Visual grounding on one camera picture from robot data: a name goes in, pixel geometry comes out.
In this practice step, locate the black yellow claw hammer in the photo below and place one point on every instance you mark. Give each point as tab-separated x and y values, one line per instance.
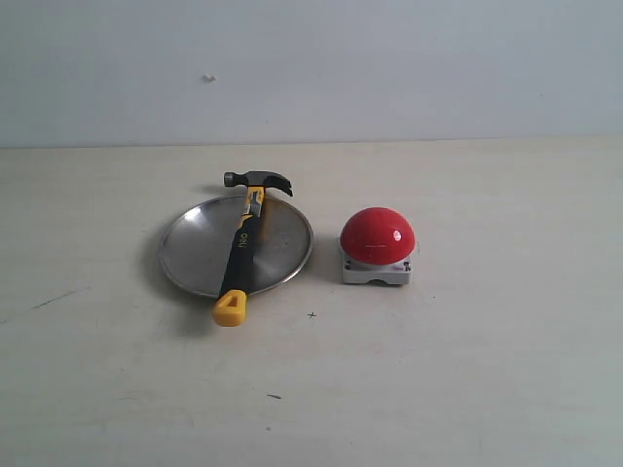
230	308

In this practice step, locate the red dome push button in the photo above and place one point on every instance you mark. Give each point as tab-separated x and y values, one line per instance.
377	244

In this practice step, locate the round steel plate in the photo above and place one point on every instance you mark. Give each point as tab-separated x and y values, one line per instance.
194	249

